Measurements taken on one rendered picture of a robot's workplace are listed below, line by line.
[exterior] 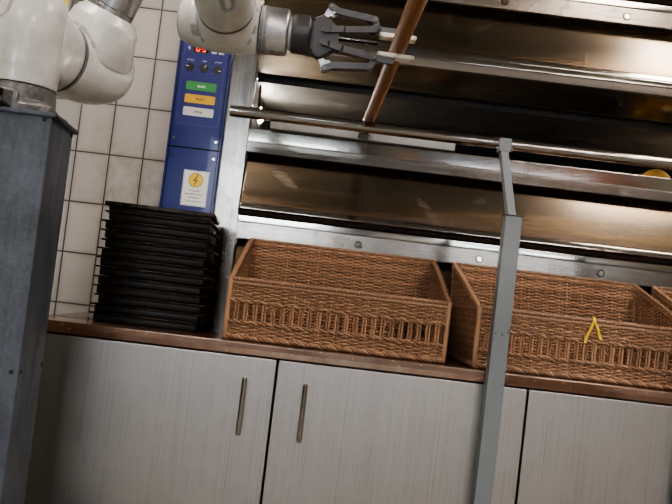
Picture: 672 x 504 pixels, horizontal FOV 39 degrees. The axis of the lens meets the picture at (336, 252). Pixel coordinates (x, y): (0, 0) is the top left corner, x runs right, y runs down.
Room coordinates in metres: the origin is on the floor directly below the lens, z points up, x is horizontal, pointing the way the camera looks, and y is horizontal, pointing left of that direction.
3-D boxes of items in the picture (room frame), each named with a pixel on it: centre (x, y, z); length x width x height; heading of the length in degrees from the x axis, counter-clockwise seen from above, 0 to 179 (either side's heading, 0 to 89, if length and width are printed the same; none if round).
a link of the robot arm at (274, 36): (1.78, 0.16, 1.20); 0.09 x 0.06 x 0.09; 2
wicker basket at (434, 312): (2.57, -0.02, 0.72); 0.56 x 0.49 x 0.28; 90
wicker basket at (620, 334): (2.57, -0.63, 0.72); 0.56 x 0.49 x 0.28; 92
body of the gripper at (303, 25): (1.79, 0.09, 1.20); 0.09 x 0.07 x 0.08; 92
